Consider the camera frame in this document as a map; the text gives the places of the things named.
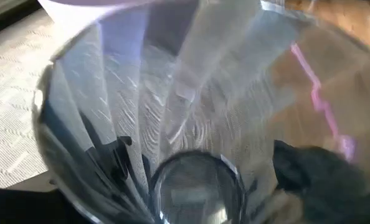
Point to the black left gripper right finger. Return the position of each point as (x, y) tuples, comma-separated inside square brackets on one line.
[(328, 183)]

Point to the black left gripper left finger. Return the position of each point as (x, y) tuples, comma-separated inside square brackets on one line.
[(23, 207)]

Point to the faceted clear glass tumbler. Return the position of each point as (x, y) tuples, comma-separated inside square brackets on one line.
[(188, 109)]

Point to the white woven placemat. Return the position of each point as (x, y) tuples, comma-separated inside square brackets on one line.
[(10, 93)]

